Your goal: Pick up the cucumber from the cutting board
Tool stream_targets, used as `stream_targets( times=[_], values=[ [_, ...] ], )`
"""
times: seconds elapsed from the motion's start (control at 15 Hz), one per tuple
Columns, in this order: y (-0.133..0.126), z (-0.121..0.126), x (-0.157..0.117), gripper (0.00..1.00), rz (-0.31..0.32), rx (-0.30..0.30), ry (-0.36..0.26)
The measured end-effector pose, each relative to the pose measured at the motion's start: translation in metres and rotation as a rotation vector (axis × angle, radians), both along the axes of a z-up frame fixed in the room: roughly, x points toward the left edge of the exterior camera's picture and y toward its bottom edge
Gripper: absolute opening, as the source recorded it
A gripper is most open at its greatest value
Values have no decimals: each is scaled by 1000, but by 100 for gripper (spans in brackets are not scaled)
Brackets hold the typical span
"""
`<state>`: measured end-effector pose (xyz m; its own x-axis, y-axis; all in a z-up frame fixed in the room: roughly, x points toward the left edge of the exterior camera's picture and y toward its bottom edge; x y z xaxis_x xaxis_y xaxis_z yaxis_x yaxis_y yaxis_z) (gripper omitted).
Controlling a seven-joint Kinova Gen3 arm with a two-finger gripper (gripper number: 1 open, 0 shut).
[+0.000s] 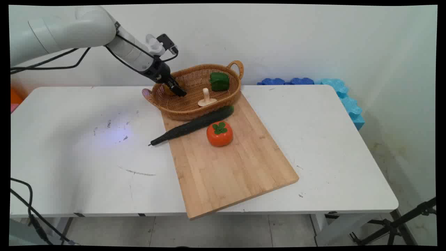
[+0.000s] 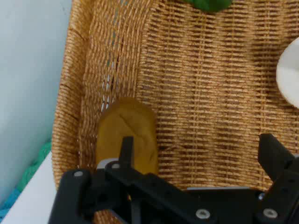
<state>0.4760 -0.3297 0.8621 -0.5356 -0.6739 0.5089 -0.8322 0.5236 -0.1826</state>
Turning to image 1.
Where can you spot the green bell pepper toy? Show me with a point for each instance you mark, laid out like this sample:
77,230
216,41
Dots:
219,81

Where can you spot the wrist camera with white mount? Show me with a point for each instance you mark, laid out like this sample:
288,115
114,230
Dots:
160,43

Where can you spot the pink object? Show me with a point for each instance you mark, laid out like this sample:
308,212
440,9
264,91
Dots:
14,107

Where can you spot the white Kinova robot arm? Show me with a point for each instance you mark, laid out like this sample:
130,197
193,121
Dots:
69,29

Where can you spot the dark blue foam piece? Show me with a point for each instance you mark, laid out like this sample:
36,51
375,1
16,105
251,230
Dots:
272,82
302,81

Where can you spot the white table leg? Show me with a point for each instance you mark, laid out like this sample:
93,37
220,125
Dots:
61,228
334,228

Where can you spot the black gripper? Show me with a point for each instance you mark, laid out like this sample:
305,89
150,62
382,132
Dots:
157,72

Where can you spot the orange object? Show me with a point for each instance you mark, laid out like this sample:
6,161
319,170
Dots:
15,96

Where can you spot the beige mushroom toy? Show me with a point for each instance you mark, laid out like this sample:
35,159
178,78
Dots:
206,98

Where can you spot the dark green cucumber toy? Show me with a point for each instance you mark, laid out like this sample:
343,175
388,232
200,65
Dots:
195,126

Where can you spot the orange persimmon toy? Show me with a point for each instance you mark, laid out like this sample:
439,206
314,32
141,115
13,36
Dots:
220,134

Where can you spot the bamboo cutting board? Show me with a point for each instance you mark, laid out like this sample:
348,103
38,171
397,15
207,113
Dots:
230,164

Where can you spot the black tripod stand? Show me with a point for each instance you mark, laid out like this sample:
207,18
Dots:
393,226

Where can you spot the light blue foam piece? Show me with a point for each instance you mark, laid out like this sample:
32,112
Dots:
351,106
336,86
358,122

